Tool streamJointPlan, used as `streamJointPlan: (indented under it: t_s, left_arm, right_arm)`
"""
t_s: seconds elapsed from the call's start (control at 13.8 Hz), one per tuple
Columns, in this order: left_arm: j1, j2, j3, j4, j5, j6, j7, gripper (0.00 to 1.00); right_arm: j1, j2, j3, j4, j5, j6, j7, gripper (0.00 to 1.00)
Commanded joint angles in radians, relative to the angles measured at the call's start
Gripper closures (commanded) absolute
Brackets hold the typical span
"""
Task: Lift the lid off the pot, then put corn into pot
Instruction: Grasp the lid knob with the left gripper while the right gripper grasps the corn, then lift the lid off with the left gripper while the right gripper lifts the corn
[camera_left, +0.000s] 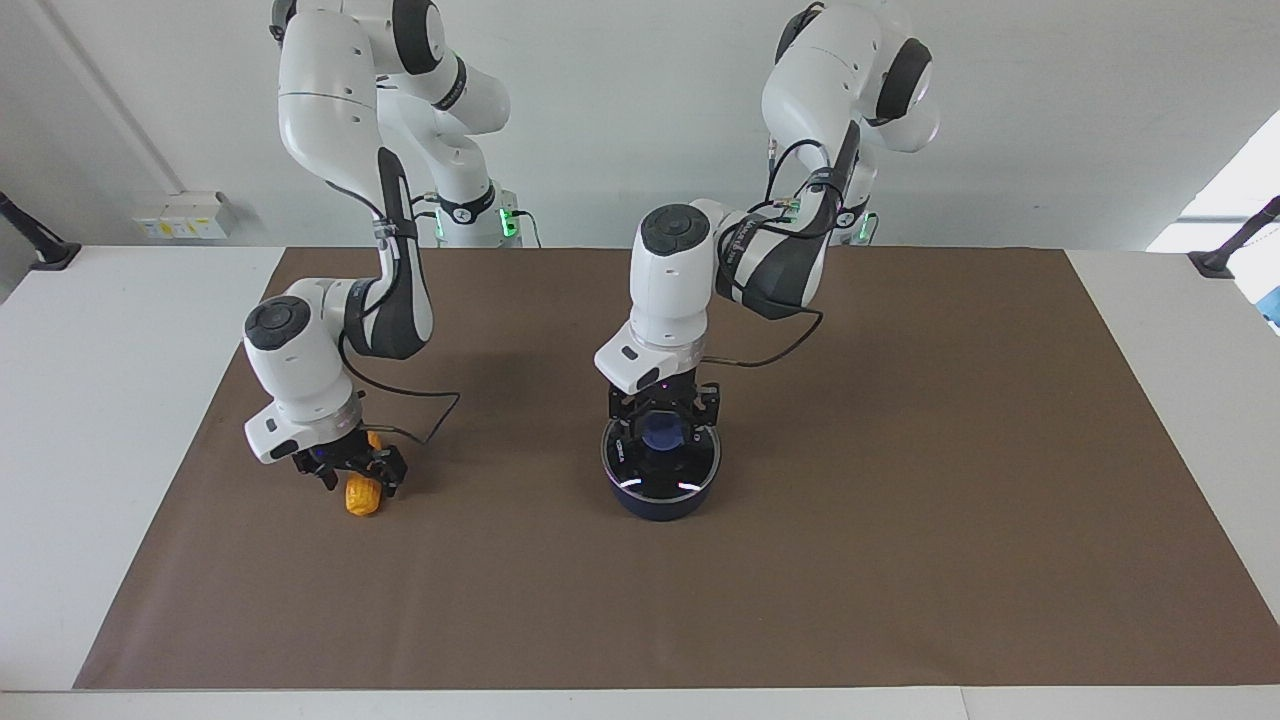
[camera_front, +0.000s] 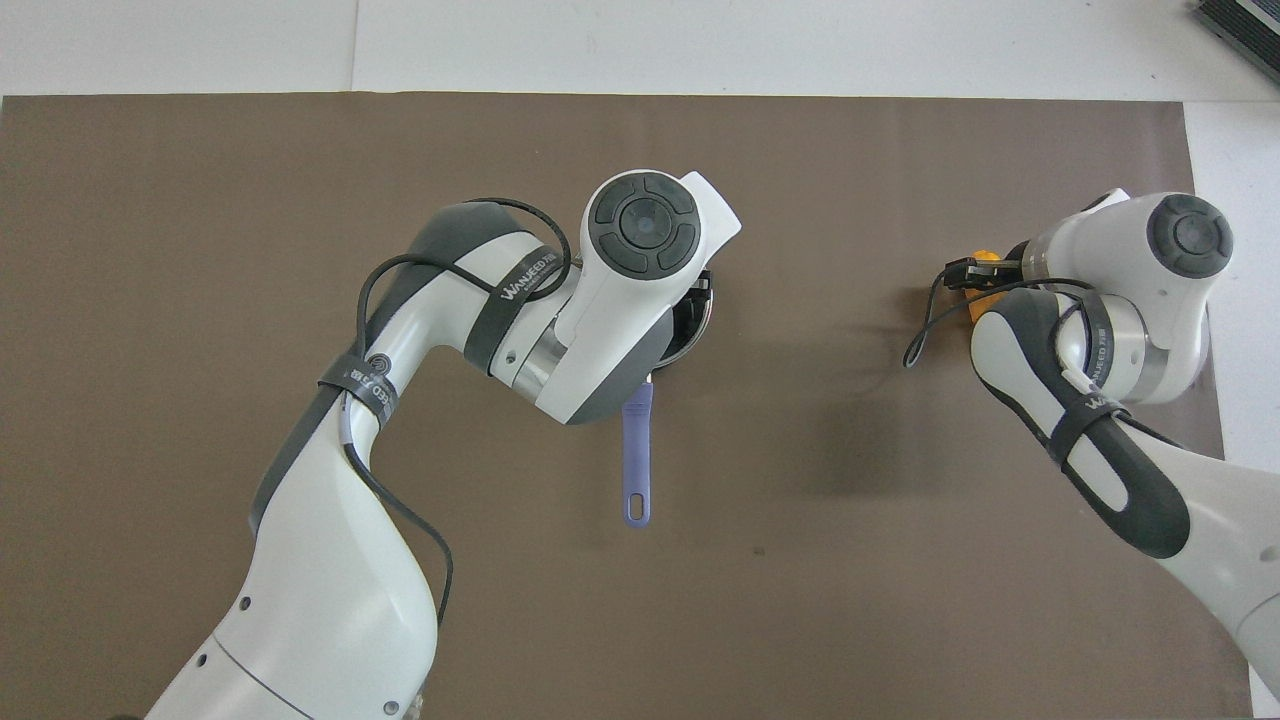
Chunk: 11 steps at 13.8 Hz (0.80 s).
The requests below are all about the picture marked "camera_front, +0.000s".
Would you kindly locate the dark blue saucepan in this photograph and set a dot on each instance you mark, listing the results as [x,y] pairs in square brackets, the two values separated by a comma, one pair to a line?
[637,450]

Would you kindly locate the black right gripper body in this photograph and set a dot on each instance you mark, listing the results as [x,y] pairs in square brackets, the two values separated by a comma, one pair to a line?
[1018,255]

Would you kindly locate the brown table mat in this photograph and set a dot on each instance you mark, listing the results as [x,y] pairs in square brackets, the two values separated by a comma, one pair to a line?
[200,200]

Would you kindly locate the dark ribbed device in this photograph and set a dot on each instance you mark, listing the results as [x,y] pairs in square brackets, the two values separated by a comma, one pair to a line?
[1245,20]

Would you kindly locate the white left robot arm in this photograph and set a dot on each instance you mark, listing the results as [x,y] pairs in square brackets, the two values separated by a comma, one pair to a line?
[330,580]

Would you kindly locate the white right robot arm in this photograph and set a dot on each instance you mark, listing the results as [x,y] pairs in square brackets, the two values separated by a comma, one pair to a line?
[1180,500]

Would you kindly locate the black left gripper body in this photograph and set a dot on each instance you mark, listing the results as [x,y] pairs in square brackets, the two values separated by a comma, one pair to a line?
[700,285]

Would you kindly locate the yellow corn cob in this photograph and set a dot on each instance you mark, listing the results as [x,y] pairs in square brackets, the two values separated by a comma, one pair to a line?
[985,305]

